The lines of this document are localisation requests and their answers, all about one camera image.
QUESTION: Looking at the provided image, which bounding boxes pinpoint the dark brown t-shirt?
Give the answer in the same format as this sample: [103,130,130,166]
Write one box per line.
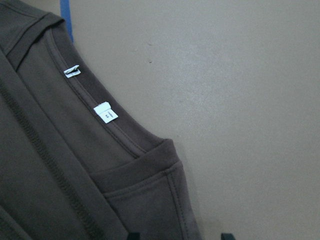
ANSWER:
[0,0,201,240]

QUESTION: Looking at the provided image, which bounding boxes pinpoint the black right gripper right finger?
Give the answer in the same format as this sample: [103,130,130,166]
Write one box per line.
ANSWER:
[220,232,235,240]

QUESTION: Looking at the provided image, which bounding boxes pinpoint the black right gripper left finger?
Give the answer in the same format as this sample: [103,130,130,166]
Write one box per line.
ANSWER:
[127,232,140,240]

